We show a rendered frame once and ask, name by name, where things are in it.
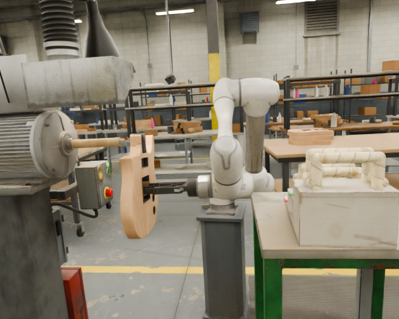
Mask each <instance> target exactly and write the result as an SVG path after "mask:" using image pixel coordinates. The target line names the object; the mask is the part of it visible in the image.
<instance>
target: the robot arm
mask: <svg viewBox="0 0 399 319"><path fill-rule="evenodd" d="M279 98H280V91H279V84H278V83H277V82H274V81H273V80H271V79H268V78H245V79H241V80H231V79H229V78H221V79H220V80H219V81H218V82H217V83H216V85H215V88H214V90H213V105H214V108H215V112H216V115H217V120H218V138H217V139H216V140H215V141H214V142H213V144H212V146H211V150H210V161H211V166H212V174H211V175H199V176H198V178H197V177H189V178H188V179H187V183H185V182H162V183H149V186H143V192H144V194H154V195H157V194H180V193H183V192H185V191H187V195H188V196H189V197H198V196H199V198H210V203H209V204H202V208H203V209H206V210H207V211H206V215H231V216H234V215H235V211H236V208H237V207H238V204H236V203H234V200H235V199H251V195H252V193H254V192H273V191H274V178H273V177H272V175H271V174H269V173H267V171H266V169H265V168H264V167H263V144H264V136H265V115H266V114H267V112H268V111H269V108H270V106H271V105H274V104H275V103H276V102H278V100H279ZM238 106H242V107H243V109H244V112H245V113H246V156H245V166H244V167H243V151H242V149H241V146H240V143H239V142H238V141H237V140H236V139H235V138H233V134H232V116H233V112H234V107H238Z"/></svg>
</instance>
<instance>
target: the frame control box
mask: <svg viewBox="0 0 399 319"><path fill-rule="evenodd" d="M107 161H108V160H106V161H90V162H88V163H85V164H83V165H80V166H78V167H76V168H75V174H76V179H77V187H78V193H79V201H80V208H81V209H82V210H93V211H94V212H95V215H91V214H88V213H85V212H83V211H81V210H78V209H76V208H73V207H71V206H68V205H66V204H63V203H59V202H52V203H51V207H52V206H53V205H57V206H61V207H63V208H66V209H68V210H71V211H74V212H76V213H78V214H81V215H84V216H86V217H89V218H97V217H98V209H101V208H102V207H103V206H104V205H105V204H106V203H108V202H109V201H111V200H112V199H113V195H112V197H109V196H108V195H106V191H108V189H112V184H111V173H110V174H109V175H108V169H110V162H109V161H108V162H109V167H106V162H107ZM99 165H100V166H101V171H100V172H99V171H98V166H99ZM100 173H102V174H103V178H102V179H100V177H99V174H100Z"/></svg>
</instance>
